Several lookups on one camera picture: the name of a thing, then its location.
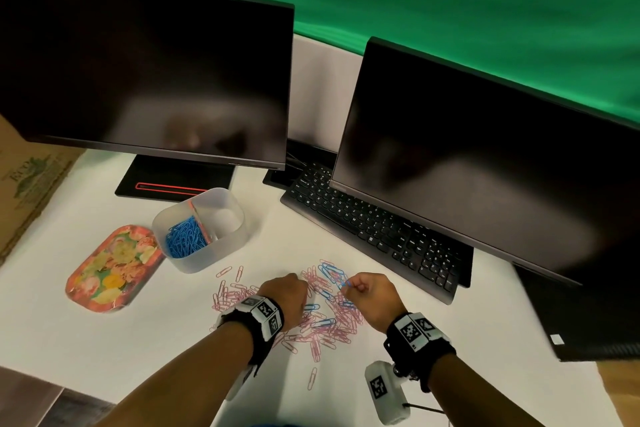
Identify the person's left hand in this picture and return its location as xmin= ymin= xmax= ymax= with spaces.
xmin=257 ymin=272 xmax=309 ymax=332

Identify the person's right hand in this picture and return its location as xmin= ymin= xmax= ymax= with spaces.
xmin=340 ymin=272 xmax=407 ymax=335

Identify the person's left forearm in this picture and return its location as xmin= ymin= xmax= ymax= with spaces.
xmin=94 ymin=322 xmax=257 ymax=427

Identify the person's right forearm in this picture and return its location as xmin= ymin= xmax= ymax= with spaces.
xmin=426 ymin=353 xmax=547 ymax=427

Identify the scatter of blue clips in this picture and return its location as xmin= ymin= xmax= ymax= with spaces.
xmin=302 ymin=262 xmax=359 ymax=331

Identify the pile of pink paper clips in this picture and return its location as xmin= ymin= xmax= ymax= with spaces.
xmin=210 ymin=259 xmax=369 ymax=392

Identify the left wristband with marker tags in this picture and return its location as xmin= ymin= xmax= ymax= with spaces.
xmin=215 ymin=294 xmax=286 ymax=378

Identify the wristband with marker tags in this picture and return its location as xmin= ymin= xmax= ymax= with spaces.
xmin=215 ymin=294 xmax=286 ymax=378
xmin=383 ymin=312 xmax=457 ymax=393

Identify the black computer keyboard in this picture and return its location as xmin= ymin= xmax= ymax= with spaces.
xmin=280 ymin=161 xmax=475 ymax=306

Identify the right wristband with marker tags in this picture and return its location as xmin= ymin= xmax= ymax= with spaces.
xmin=383 ymin=312 xmax=457 ymax=393

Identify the translucent white plastic container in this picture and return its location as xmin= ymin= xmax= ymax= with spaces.
xmin=151 ymin=187 xmax=247 ymax=274

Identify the plain black monitor base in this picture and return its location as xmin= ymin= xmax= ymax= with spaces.
xmin=262 ymin=139 xmax=339 ymax=190

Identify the heap of blue paper clips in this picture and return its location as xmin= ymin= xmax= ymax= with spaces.
xmin=164 ymin=215 xmax=209 ymax=260

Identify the black monitor base red stripe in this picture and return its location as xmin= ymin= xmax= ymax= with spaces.
xmin=114 ymin=154 xmax=236 ymax=203

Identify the black slim-bezel computer monitor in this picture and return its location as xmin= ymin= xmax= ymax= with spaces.
xmin=329 ymin=36 xmax=640 ymax=288

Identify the floral pattern tray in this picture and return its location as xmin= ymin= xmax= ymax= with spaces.
xmin=65 ymin=225 xmax=166 ymax=314

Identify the white divider panel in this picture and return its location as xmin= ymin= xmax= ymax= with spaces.
xmin=287 ymin=33 xmax=365 ymax=155

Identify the flat black box white sticker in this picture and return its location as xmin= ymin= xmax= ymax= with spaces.
xmin=512 ymin=262 xmax=640 ymax=363

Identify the large black computer monitor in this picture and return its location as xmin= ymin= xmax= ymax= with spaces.
xmin=0 ymin=0 xmax=296 ymax=171

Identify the cardboard box green print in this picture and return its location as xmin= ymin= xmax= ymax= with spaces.
xmin=0 ymin=114 xmax=86 ymax=267

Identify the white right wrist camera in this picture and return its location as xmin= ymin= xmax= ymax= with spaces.
xmin=364 ymin=361 xmax=419 ymax=426

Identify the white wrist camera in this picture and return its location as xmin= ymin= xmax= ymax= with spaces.
xmin=224 ymin=364 xmax=256 ymax=403
xmin=364 ymin=361 xmax=419 ymax=426

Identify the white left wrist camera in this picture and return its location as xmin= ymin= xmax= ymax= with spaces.
xmin=224 ymin=364 xmax=256 ymax=403

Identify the thin black cable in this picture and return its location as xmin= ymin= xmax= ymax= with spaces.
xmin=402 ymin=402 xmax=446 ymax=415

